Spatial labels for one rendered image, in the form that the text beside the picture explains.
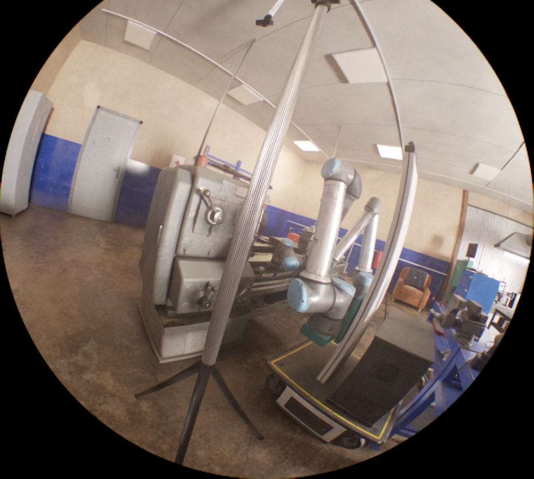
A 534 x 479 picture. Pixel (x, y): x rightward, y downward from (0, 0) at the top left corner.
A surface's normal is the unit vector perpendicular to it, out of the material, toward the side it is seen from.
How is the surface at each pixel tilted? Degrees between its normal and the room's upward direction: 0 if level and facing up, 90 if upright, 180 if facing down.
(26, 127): 90
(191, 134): 90
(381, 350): 90
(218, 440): 0
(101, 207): 90
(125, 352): 0
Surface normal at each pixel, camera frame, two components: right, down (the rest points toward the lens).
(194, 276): 0.62, -0.68
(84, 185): 0.69, 0.23
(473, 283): -0.66, -0.19
